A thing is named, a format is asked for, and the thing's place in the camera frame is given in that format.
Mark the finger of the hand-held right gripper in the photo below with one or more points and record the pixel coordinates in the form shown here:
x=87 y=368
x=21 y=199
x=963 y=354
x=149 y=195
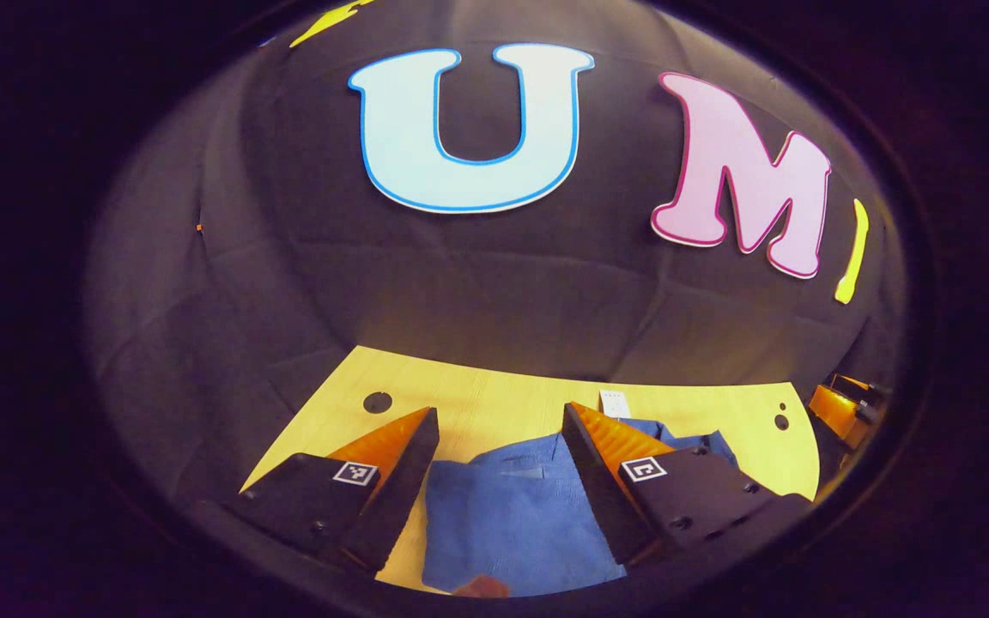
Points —
x=834 y=410

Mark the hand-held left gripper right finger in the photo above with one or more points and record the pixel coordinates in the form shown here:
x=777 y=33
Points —
x=602 y=506

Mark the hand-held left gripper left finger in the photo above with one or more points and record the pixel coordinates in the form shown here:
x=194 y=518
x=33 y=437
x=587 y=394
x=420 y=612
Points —
x=400 y=506

